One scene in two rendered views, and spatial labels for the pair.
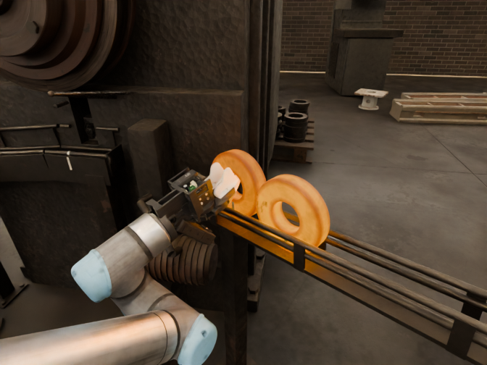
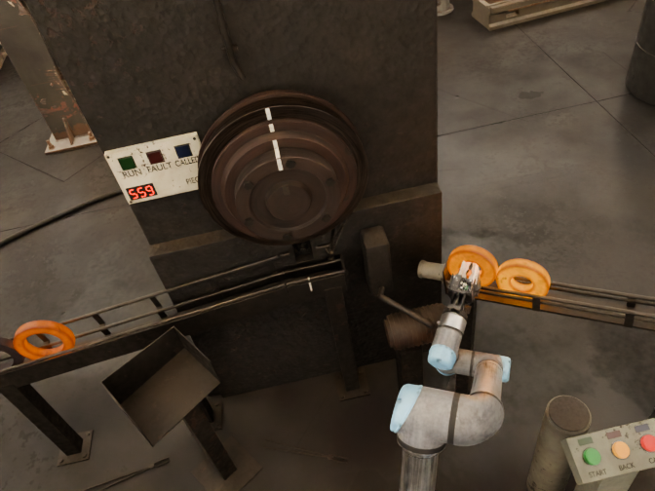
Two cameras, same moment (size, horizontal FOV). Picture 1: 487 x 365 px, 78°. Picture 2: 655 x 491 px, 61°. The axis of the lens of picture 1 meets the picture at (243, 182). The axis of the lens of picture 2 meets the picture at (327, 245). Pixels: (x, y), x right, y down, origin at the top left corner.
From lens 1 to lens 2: 1.27 m
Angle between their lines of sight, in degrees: 18
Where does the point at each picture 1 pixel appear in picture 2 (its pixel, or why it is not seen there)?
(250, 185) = (489, 268)
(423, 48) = not seen: outside the picture
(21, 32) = (315, 222)
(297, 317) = (488, 331)
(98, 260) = (447, 348)
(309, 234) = (540, 289)
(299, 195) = (533, 272)
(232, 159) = (472, 255)
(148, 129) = (384, 243)
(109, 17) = (361, 185)
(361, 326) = (542, 318)
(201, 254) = not seen: hidden behind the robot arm
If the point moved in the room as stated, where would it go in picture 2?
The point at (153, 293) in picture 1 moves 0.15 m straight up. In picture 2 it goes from (466, 355) to (468, 323)
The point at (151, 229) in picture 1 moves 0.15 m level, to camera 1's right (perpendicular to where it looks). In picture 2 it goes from (460, 321) to (506, 303)
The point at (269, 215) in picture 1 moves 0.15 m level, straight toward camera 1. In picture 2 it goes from (508, 283) to (533, 321)
